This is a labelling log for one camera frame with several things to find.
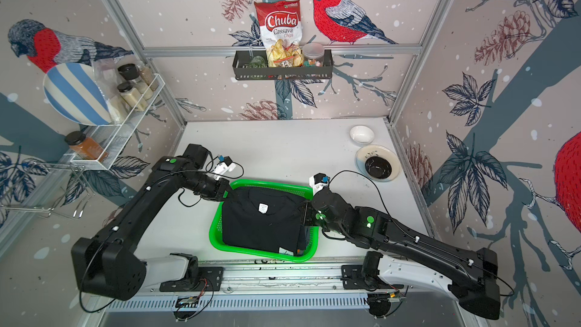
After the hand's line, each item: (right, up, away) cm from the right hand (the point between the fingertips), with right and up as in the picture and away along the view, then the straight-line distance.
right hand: (294, 207), depth 69 cm
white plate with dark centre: (+36, +11, +27) cm, 46 cm away
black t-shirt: (-9, -5, +3) cm, 11 cm away
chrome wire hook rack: (-65, +9, -12) cm, 66 cm away
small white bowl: (+33, +24, +42) cm, 58 cm away
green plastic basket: (+6, -12, +4) cm, 14 cm away
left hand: (-19, +3, +7) cm, 21 cm away
